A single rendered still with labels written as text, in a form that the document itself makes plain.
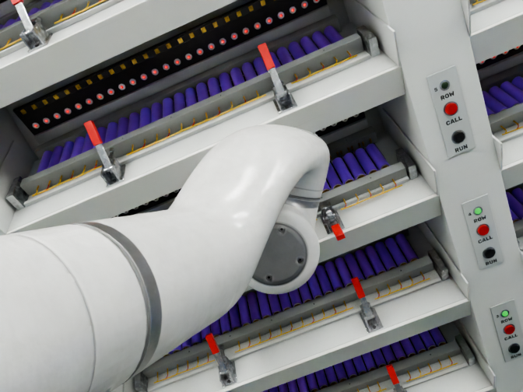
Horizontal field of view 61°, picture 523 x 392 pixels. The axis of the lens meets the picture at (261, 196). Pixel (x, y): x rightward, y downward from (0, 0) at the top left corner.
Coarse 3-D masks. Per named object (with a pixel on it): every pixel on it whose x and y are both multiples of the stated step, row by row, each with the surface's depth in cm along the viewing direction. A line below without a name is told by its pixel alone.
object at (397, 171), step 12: (384, 168) 70; (396, 168) 69; (360, 180) 70; (372, 180) 69; (384, 180) 69; (336, 192) 70; (348, 192) 69; (360, 192) 70; (384, 192) 68; (336, 204) 70
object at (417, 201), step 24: (360, 120) 78; (384, 120) 78; (384, 144) 77; (408, 144) 69; (408, 168) 68; (432, 168) 63; (408, 192) 68; (432, 192) 66; (360, 216) 68; (384, 216) 66; (408, 216) 67; (432, 216) 68; (336, 240) 67; (360, 240) 68
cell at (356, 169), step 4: (344, 156) 76; (348, 156) 75; (352, 156) 75; (344, 160) 76; (348, 160) 75; (352, 160) 74; (356, 160) 75; (348, 164) 75; (352, 164) 74; (356, 164) 73; (352, 168) 73; (356, 168) 73; (360, 168) 73; (352, 172) 73; (356, 172) 72; (360, 172) 72; (356, 176) 72
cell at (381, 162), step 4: (372, 144) 76; (368, 148) 75; (372, 148) 75; (376, 148) 75; (368, 152) 75; (372, 152) 74; (376, 152) 74; (380, 152) 74; (372, 156) 74; (376, 156) 73; (380, 156) 73; (376, 160) 73; (380, 160) 72; (384, 160) 72; (376, 164) 72; (380, 164) 71; (384, 164) 71; (388, 164) 71; (380, 168) 71
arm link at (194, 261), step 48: (240, 144) 37; (288, 144) 37; (192, 192) 34; (240, 192) 33; (288, 192) 35; (144, 240) 24; (192, 240) 27; (240, 240) 31; (144, 288) 22; (192, 288) 25; (240, 288) 31
